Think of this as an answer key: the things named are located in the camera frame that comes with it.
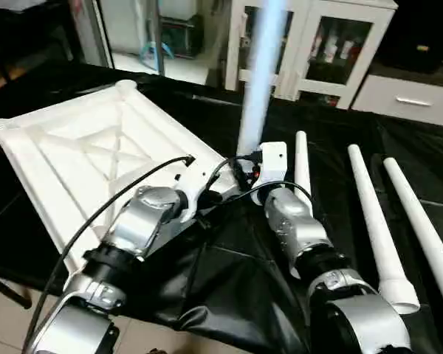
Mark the white plastic table leg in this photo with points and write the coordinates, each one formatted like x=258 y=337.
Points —
x=303 y=166
x=428 y=228
x=380 y=221
x=260 y=74

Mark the white plastic table top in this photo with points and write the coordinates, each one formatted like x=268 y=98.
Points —
x=96 y=162

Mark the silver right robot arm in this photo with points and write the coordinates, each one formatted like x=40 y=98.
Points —
x=317 y=258

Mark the black table mat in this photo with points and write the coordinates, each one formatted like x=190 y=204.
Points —
x=229 y=280

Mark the white glass door cabinet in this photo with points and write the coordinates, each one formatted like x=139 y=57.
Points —
x=340 y=44

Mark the white drawer unit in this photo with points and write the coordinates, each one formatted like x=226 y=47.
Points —
x=410 y=99

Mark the black metal workbench leg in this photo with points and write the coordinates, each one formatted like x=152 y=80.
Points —
x=11 y=291

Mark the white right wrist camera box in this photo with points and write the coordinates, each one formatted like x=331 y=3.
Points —
x=272 y=166

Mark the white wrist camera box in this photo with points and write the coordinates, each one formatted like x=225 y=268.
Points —
x=272 y=166
x=199 y=181

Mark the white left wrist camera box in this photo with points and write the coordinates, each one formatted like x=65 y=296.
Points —
x=199 y=181

